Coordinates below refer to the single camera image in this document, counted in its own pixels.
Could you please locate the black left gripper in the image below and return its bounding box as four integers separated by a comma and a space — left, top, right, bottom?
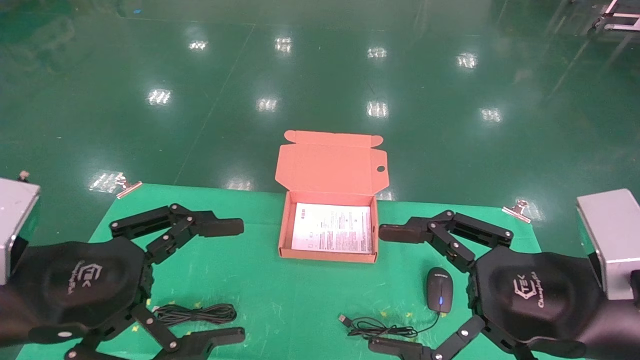
0, 237, 246, 360

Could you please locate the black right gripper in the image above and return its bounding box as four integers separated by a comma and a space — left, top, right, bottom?
470, 245, 618, 351

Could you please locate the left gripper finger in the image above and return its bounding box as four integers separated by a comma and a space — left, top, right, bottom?
109, 203, 245, 265

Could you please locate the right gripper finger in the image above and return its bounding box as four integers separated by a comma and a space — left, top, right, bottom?
368, 315, 538, 360
378, 210, 514, 273

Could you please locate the black data cable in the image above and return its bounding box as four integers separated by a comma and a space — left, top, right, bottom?
152, 302, 238, 327

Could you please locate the black wired computer mouse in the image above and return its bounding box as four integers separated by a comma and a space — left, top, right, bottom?
337, 267, 455, 340

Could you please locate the orange cardboard box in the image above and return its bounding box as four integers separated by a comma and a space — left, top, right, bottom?
274, 130, 389, 264

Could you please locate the white printed instruction sheet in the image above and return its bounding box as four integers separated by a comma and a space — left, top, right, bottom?
291, 202, 374, 254

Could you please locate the metal binder clip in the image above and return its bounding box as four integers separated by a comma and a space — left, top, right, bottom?
116, 177, 144, 200
501, 199, 532, 224

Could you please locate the green table mat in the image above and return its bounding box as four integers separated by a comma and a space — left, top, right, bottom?
15, 182, 553, 360

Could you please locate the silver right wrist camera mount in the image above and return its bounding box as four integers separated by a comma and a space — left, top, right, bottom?
576, 188, 640, 301

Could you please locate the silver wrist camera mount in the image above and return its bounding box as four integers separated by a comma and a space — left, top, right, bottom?
576, 188, 640, 301
0, 171, 41, 286

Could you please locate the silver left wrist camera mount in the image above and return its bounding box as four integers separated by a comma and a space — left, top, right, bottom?
0, 171, 41, 286

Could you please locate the white metal cart frame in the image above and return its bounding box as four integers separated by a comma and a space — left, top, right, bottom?
592, 0, 640, 33

